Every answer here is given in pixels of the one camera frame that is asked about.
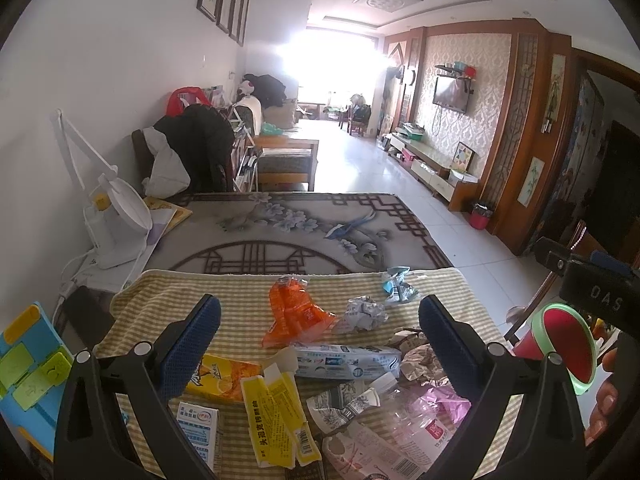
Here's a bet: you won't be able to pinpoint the white desk lamp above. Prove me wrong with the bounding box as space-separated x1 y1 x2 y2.
50 109 153 269

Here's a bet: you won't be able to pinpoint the wall television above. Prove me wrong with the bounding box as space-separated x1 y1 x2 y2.
432 76 471 115

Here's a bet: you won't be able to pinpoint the orange juice carton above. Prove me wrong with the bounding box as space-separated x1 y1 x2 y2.
182 352 263 403

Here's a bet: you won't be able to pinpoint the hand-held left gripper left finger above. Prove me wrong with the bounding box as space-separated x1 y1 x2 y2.
54 294 222 480

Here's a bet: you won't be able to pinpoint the orange plastic wrapper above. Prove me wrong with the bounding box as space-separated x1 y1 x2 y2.
261 276 340 350

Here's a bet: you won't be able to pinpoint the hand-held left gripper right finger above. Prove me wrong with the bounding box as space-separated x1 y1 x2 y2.
418 294 586 480

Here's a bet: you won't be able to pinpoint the floral paper cup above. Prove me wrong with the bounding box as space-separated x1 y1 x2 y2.
305 380 381 433

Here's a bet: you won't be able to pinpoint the small wall poster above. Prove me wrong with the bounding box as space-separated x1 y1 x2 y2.
517 156 546 207

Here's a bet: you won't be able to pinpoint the white chair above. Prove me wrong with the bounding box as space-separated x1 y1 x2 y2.
235 80 265 133

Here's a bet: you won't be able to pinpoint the yellow book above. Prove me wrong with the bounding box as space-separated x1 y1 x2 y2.
142 195 193 235

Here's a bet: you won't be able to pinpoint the small red trash bin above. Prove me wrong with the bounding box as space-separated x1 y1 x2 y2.
470 201 493 231

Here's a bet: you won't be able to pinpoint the blue plastic toy board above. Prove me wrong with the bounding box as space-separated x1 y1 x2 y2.
0 302 76 463

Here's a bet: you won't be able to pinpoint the low television cabinet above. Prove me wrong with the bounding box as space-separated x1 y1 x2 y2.
387 130 481 211

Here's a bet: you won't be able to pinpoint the blue white crumpled wrapper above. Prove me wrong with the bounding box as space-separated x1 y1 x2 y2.
381 265 426 307

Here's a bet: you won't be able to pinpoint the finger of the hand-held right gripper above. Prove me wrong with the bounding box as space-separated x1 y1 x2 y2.
589 251 632 277
532 236 576 276

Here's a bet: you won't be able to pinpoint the floral pink paper box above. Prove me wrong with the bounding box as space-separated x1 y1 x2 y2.
321 432 401 480

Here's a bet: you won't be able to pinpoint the flattened yellow box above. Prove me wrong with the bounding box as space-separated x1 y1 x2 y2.
240 362 323 471

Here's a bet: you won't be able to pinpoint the metal rack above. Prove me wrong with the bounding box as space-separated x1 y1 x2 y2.
231 105 263 193

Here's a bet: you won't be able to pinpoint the blue white milk carton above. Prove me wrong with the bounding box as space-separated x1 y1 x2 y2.
175 400 224 478

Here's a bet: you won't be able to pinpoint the yellow striped cloth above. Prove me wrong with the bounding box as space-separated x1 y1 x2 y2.
92 266 516 480

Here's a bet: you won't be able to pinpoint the person's right hand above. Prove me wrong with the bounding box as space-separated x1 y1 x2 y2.
582 345 623 448

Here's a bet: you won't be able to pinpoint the crumpled brown paper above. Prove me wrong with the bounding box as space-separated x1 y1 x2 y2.
387 327 453 383

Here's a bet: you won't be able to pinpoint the red bag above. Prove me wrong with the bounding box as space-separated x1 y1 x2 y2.
166 86 211 118

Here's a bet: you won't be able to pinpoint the blue toothpaste box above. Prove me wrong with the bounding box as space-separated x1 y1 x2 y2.
265 342 403 381

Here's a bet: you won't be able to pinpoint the red bin with green rim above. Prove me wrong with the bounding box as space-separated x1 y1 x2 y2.
512 302 598 397

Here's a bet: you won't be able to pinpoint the white grey cloth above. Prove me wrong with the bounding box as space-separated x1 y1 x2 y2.
141 127 192 198

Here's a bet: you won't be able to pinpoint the silver paper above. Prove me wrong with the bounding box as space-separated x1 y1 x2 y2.
332 296 390 335

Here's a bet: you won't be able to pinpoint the colourful puzzle picture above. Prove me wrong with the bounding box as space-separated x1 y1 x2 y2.
452 141 473 173

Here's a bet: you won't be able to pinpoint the pile of dark clothes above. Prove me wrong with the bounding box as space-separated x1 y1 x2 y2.
244 74 287 108

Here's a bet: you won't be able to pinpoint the clear plastic bottle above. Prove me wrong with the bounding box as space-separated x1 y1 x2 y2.
345 375 451 478

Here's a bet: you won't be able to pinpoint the distant wooden chairs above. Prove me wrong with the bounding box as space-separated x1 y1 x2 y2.
337 92 373 137

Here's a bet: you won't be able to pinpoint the wooden bench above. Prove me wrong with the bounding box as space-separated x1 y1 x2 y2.
252 135 321 192

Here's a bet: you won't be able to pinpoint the wall shelf with boxes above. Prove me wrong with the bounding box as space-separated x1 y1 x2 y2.
434 62 477 81

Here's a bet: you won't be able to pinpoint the tall wall poster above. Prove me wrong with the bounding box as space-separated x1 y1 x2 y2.
542 54 567 133

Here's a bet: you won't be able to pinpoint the grey patterned table mat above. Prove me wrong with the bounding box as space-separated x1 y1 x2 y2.
140 191 456 278

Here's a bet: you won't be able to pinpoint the pink plastic bag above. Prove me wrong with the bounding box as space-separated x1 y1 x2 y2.
410 382 473 426

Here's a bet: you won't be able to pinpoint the black flat device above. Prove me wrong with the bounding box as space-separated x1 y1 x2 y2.
59 285 117 348

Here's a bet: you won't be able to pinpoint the black coat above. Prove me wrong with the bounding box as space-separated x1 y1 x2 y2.
152 102 236 195

